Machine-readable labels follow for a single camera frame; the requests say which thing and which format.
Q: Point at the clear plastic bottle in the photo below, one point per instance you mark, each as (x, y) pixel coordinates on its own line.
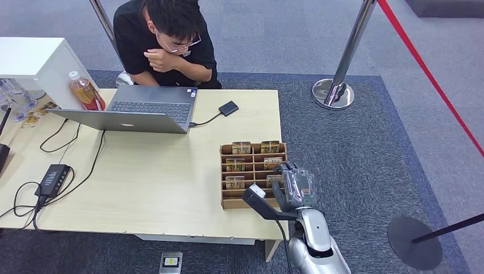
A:
(22, 96)
(11, 111)

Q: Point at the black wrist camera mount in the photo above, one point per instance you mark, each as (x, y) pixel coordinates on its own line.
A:
(261, 204)

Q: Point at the person's left forearm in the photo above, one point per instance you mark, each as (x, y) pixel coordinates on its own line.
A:
(193, 72)

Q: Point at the orange drink bottle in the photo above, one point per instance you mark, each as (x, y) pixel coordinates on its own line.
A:
(87, 94)

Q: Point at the black hub box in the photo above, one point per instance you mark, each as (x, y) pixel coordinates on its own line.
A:
(53, 179)

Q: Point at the black device with antenna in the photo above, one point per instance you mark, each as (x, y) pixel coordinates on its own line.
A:
(3, 155)

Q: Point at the black stanchion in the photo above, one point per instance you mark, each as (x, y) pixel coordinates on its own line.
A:
(412, 246)

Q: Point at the black external drive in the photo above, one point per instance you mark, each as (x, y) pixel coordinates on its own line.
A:
(228, 108)

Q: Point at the grey floor device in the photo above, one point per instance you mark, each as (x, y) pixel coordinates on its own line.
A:
(171, 263)

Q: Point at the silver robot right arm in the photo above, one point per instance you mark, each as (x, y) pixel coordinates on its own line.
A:
(319, 230)

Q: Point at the chrome stanchion with red belt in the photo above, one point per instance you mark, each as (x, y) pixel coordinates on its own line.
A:
(351, 41)

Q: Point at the grey open laptop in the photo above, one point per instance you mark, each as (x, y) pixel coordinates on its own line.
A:
(151, 107)

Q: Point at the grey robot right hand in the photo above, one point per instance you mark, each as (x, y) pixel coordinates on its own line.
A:
(297, 189)

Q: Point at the dark blue rug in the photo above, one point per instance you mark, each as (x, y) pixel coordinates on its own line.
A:
(340, 151)

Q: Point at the white cabinet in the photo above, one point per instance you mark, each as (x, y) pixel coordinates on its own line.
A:
(34, 56)

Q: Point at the person's left hand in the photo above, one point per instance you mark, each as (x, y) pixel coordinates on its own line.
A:
(160, 60)

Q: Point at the eyeglasses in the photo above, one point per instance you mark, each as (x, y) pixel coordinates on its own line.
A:
(183, 47)

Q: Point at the red barrier belt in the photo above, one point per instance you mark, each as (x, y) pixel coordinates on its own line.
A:
(416, 56)

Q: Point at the white desk frame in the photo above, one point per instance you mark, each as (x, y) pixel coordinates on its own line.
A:
(189, 239)

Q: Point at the dark bench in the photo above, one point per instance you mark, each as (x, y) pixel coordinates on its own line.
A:
(446, 7)

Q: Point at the person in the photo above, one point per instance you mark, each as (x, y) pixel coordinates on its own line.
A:
(132, 38)

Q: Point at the wooden card holder rack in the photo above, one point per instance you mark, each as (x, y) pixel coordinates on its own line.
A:
(242, 204)

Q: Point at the person's right forearm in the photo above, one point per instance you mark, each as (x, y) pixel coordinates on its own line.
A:
(142, 78)

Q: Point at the gold snack packet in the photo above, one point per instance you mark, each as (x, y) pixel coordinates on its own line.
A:
(43, 109)
(29, 121)

